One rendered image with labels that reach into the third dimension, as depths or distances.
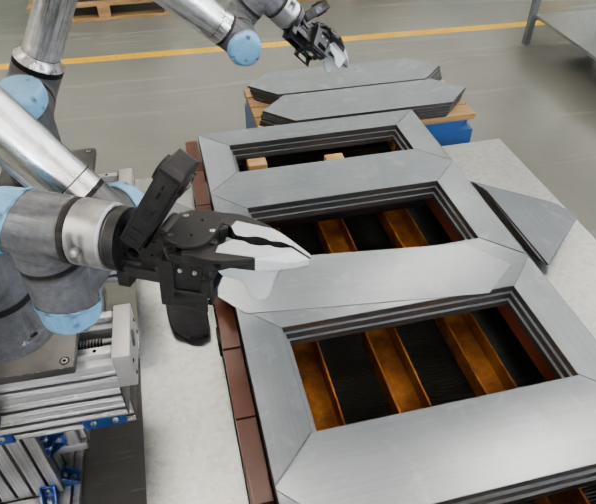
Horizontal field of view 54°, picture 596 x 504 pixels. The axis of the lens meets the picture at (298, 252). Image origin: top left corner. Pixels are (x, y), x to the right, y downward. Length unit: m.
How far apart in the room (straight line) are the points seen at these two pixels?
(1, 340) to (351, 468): 0.64
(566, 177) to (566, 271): 1.88
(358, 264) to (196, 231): 0.89
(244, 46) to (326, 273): 0.55
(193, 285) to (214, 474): 0.76
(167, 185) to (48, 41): 0.98
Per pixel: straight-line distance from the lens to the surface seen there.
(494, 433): 1.20
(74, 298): 0.74
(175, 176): 0.56
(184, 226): 0.61
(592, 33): 4.95
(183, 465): 1.35
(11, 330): 1.10
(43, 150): 0.81
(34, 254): 0.69
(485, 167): 2.09
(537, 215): 1.85
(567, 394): 1.31
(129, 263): 0.66
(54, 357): 1.11
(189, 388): 1.45
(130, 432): 1.99
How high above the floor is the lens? 1.85
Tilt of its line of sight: 42 degrees down
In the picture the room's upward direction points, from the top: straight up
